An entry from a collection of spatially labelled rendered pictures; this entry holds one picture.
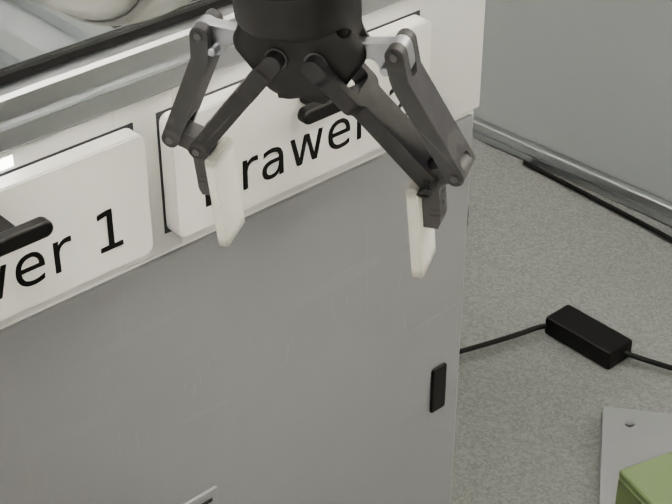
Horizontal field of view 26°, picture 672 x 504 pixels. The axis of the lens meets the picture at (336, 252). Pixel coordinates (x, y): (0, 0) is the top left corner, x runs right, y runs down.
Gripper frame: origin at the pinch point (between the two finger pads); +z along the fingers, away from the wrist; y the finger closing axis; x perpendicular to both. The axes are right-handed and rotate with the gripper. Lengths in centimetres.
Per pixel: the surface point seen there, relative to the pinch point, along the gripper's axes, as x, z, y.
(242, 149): -19.7, 8.6, 15.5
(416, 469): -37, 62, 9
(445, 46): -43.3, 11.1, 5.3
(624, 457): -82, 101, -7
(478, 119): -174, 107, 42
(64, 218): -4.5, 6.0, 23.4
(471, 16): -46.5, 9.5, 3.6
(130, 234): -9.2, 10.6, 21.0
